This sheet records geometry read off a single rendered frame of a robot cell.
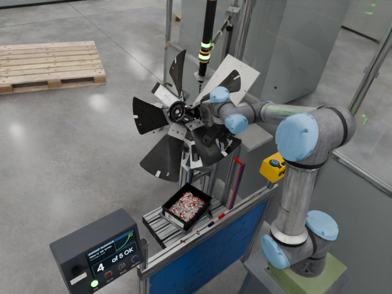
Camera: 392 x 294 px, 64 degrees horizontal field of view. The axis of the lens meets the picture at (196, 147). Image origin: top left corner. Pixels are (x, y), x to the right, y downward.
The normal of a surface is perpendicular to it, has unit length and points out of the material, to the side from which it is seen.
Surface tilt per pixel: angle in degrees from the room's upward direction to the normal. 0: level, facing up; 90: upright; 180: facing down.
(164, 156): 51
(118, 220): 15
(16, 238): 0
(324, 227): 7
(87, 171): 0
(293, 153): 83
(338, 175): 90
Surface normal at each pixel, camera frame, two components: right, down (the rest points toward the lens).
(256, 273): 0.11, -0.75
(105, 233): -0.06, -0.87
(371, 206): -0.78, 0.35
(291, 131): -0.89, 0.11
